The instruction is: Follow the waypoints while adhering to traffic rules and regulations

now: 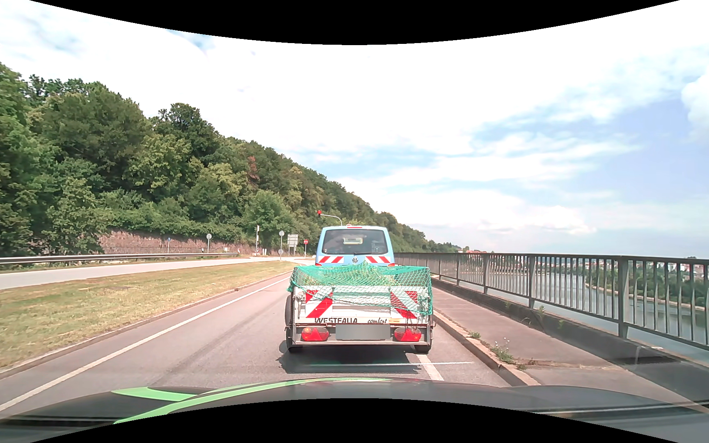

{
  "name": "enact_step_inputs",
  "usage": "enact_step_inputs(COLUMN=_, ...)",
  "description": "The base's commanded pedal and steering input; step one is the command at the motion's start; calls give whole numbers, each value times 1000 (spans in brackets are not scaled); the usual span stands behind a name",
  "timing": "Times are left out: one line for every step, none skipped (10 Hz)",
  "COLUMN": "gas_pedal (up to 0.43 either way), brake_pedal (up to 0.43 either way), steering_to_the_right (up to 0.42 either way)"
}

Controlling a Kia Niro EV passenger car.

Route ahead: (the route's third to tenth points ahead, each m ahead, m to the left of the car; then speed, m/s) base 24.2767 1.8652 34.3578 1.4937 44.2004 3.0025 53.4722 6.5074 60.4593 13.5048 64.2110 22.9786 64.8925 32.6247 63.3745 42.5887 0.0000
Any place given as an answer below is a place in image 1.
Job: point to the light blue van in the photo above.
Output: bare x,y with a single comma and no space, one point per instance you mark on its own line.
354,243

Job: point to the rectangular road sign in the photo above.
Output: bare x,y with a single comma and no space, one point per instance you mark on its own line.
292,240

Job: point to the trailer with green net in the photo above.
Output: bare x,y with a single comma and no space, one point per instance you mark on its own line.
360,314

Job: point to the grey paved pavement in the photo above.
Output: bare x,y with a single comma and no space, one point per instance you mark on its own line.
490,326

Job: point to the grey asphalt road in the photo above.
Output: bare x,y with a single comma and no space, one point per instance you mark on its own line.
231,344

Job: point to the car's own bonnet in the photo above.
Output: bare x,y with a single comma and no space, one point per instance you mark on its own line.
305,394

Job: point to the road markings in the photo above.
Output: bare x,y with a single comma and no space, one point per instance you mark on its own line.
114,354

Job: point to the grey metal railing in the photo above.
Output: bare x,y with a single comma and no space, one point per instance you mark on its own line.
622,289

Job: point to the wooded hillside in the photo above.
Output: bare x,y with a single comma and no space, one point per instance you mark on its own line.
83,166

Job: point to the dry grass median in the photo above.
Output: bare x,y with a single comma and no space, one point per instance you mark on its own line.
71,307

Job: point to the grey opposite road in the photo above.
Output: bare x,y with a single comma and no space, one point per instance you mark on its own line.
53,275

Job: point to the river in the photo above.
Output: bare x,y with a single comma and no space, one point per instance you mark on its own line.
650,314

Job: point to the tree-lined river bank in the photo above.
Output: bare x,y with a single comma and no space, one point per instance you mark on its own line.
687,286

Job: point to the road sign on post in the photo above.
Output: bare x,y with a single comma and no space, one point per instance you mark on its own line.
256,237

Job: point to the red stone retaining wall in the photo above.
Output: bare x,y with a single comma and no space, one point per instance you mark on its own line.
145,242

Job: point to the metal guard rail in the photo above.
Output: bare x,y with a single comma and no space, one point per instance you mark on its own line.
83,258

